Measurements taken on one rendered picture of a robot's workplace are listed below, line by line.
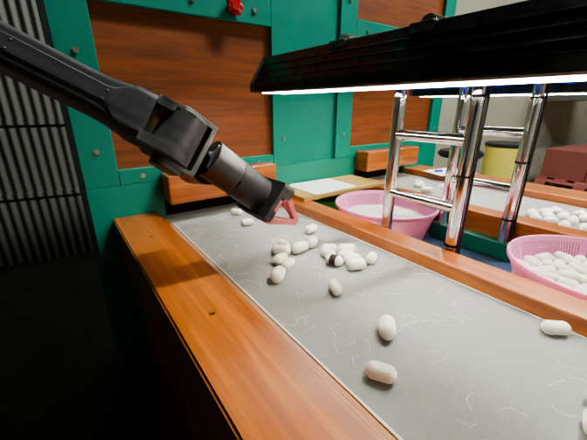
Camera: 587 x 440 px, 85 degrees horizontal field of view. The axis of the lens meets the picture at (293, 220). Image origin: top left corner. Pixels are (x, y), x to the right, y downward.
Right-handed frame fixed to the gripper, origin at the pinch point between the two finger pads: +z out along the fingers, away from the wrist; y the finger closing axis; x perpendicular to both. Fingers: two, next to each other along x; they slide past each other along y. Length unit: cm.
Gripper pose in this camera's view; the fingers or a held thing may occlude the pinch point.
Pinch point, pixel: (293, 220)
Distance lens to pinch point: 58.1
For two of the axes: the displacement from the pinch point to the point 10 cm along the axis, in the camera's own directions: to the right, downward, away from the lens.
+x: -5.2, 8.5, -1.1
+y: -5.9, -2.6, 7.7
